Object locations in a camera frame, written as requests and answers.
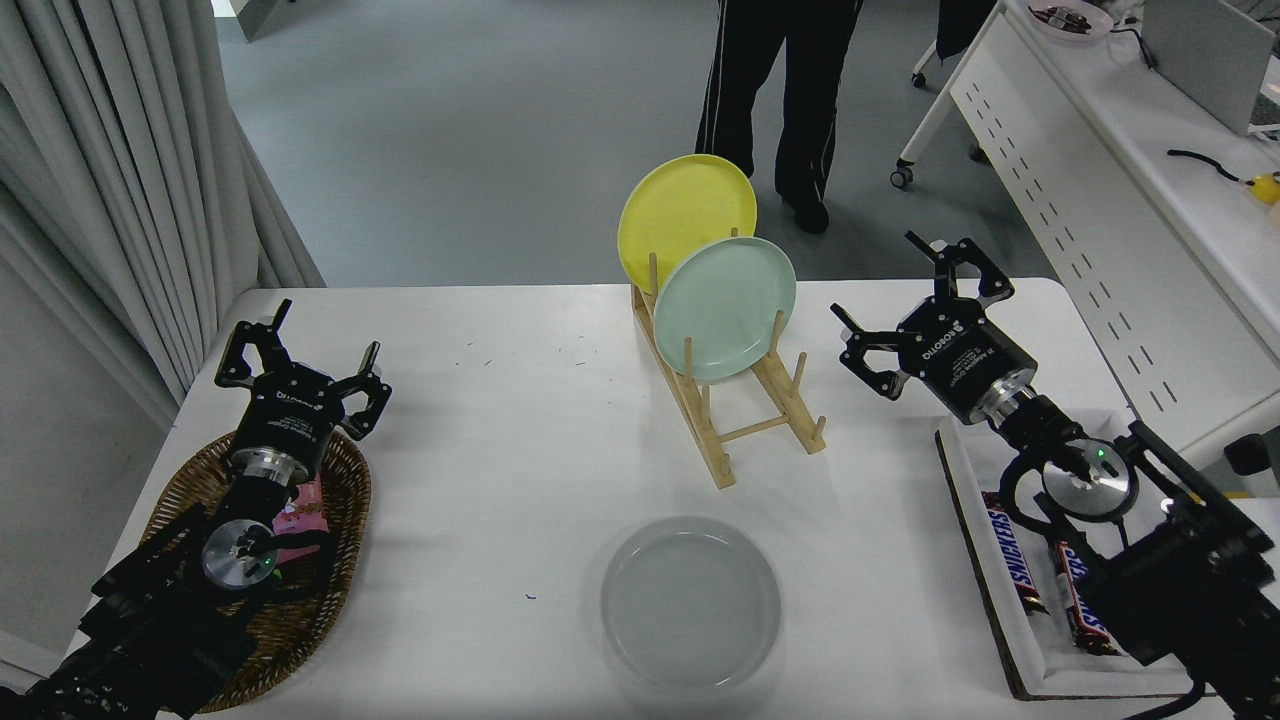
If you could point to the person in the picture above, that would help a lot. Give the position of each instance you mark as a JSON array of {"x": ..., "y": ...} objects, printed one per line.
[{"x": 820, "y": 80}]

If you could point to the white tray with brown edge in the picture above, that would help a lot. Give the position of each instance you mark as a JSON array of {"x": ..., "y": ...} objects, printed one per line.
[{"x": 1060, "y": 670}]

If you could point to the yellow plate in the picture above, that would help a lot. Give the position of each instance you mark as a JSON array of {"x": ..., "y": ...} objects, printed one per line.
[{"x": 680, "y": 210}]

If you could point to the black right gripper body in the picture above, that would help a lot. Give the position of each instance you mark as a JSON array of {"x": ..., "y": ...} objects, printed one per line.
[{"x": 965, "y": 355}]

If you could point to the yellow object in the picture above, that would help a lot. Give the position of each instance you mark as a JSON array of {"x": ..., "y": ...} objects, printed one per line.
[{"x": 1266, "y": 188}]

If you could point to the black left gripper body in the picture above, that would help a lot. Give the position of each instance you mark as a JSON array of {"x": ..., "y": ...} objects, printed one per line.
[{"x": 290, "y": 415}]

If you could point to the pink plate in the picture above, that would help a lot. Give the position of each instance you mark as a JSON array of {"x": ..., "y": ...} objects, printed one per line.
[{"x": 1095, "y": 25}]

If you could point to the black rounded object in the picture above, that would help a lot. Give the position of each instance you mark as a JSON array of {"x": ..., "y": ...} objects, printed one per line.
[{"x": 1255, "y": 458}]

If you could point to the brown wicker basket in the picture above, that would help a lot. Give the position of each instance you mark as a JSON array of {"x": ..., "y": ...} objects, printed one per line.
[{"x": 340, "y": 500}]

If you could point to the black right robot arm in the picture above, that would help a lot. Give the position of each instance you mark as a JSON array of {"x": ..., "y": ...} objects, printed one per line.
[{"x": 1190, "y": 590}]

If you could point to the pale green plate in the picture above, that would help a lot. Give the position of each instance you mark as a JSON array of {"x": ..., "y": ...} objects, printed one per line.
[{"x": 725, "y": 310}]

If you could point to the grey laptop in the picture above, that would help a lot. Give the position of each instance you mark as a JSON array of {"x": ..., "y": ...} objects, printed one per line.
[{"x": 1210, "y": 60}]

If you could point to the brown snickers bar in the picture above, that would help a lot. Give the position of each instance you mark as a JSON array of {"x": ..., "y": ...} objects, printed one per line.
[
  {"x": 1080, "y": 610},
  {"x": 1020, "y": 575}
]

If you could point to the wooden plate rack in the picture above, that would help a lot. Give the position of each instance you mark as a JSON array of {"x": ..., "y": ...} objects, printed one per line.
[{"x": 800, "y": 418}]

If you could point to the grey plate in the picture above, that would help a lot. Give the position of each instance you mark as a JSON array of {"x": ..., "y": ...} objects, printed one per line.
[{"x": 690, "y": 605}]

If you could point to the white desk with slotted panel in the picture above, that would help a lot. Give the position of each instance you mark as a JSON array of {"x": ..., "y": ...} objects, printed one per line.
[{"x": 1050, "y": 170}]

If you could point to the grey curtain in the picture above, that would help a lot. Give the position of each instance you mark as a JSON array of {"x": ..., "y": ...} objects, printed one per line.
[{"x": 100, "y": 150}]

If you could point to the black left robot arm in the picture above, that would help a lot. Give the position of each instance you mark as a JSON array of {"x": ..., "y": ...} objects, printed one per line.
[{"x": 150, "y": 620}]

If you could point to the pink snack packet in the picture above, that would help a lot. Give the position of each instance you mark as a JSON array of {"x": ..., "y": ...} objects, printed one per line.
[{"x": 305, "y": 515}]

